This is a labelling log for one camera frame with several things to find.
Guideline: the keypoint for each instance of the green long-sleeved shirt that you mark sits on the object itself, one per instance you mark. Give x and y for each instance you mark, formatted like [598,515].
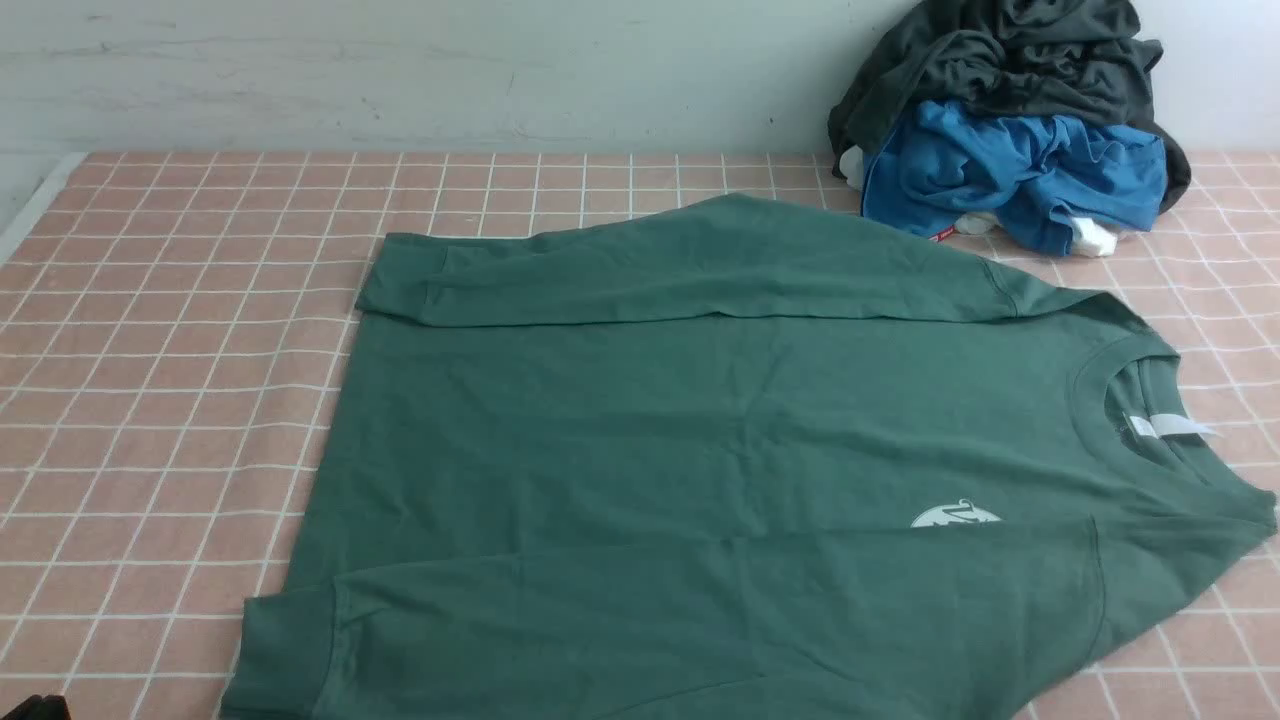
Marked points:
[742,460]

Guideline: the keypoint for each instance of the blue crumpled garment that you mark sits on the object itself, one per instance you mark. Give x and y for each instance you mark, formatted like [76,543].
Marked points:
[1035,174]

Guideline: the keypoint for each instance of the pink checkered tablecloth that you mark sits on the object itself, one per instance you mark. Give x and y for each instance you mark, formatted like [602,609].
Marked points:
[174,325]

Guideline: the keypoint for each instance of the dark grey crumpled garment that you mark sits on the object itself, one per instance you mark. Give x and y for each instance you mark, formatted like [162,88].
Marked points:
[1082,59]

